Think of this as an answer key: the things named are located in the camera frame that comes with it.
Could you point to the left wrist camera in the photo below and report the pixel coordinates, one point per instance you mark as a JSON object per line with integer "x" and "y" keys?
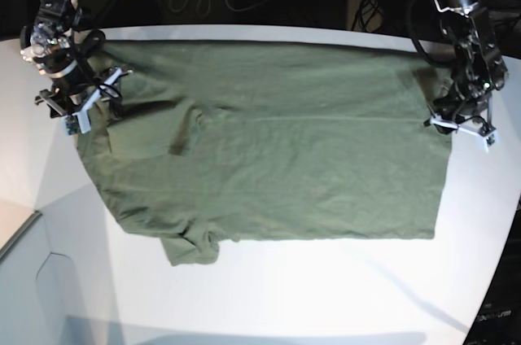
{"x": 489, "y": 140}

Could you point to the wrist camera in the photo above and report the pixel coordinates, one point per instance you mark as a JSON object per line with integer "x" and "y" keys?
{"x": 76, "y": 124}
{"x": 489, "y": 140}

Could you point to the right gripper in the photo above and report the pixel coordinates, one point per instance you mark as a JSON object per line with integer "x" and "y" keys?
{"x": 64, "y": 98}

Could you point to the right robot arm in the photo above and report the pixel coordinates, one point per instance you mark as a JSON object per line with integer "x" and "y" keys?
{"x": 63, "y": 44}

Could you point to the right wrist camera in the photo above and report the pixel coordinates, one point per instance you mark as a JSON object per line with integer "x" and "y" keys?
{"x": 76, "y": 124}

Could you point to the olive green t-shirt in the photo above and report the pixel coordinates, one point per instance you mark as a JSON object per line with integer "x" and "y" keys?
{"x": 238, "y": 141}

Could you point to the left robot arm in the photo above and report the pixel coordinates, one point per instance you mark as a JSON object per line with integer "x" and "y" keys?
{"x": 477, "y": 69}

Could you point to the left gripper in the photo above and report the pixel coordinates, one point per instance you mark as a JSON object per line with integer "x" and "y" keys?
{"x": 470, "y": 116}

